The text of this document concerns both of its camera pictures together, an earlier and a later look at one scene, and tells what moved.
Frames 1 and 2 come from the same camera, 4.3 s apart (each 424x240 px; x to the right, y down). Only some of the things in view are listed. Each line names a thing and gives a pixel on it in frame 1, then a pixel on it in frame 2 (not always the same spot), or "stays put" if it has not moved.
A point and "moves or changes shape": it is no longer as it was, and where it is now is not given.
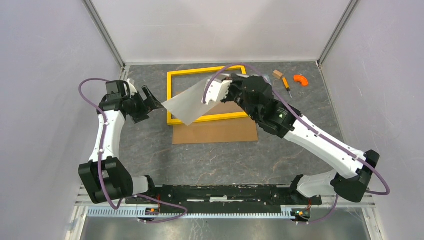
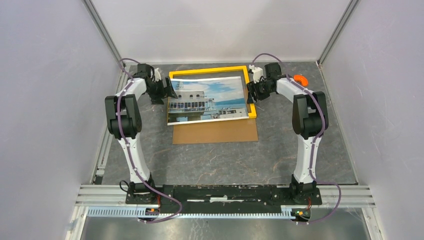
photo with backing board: x=189 y=105 moves or changes shape
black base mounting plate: x=263 y=194 stays put
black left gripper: x=141 y=115 → x=157 y=99
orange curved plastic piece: x=301 y=78 stays put
